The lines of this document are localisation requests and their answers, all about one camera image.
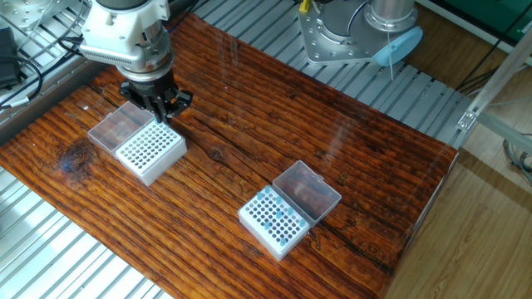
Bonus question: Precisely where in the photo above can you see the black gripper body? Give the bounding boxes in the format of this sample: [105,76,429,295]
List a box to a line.
[123,69,178,103]

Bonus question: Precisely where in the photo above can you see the silver metal mounting plate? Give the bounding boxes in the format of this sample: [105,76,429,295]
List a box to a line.
[0,0,59,32]

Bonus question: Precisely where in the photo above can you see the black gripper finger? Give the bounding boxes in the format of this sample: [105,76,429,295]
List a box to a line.
[119,85,168,125]
[165,89,194,125]

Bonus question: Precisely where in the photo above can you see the white pipette tip holder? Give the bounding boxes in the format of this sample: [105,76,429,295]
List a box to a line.
[115,119,189,187]
[237,184,311,262]

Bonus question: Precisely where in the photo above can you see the clear plastic holder lid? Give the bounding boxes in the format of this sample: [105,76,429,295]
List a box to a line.
[272,159,342,228]
[86,100,155,157]

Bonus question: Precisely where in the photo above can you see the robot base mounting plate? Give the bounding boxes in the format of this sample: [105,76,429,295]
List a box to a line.
[297,0,394,66]

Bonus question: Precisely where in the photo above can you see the black gripper cable bundle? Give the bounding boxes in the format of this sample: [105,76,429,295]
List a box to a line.
[57,35,86,57]

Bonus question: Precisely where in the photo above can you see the glossy wood grain board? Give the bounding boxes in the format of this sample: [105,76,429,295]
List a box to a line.
[0,10,459,299]

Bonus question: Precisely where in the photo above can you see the grey cable bundle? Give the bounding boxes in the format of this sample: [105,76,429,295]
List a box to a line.
[501,132,532,186]

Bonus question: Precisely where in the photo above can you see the thin black adapter cables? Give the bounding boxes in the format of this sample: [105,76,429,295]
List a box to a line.
[0,0,95,110]

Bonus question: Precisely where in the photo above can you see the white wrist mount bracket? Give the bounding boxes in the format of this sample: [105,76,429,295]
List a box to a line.
[78,0,172,70]

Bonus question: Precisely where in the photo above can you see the black power adapter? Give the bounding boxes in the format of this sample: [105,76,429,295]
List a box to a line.
[0,27,22,89]

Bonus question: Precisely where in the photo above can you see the aluminium frame beam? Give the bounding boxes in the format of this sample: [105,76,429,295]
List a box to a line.
[456,27,532,154]

